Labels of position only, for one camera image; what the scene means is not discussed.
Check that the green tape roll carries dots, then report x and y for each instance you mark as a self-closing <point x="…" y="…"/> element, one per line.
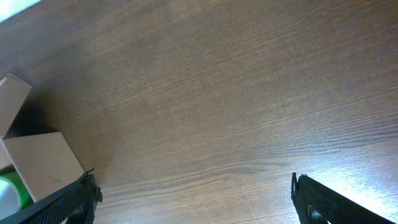
<point x="14" y="195"/>

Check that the cardboard box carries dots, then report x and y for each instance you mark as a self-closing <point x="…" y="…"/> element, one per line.
<point x="44" y="162"/>

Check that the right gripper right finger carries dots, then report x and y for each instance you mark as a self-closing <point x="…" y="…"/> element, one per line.
<point x="316" y="203"/>

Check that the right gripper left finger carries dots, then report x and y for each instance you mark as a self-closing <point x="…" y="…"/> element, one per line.
<point x="74" y="203"/>

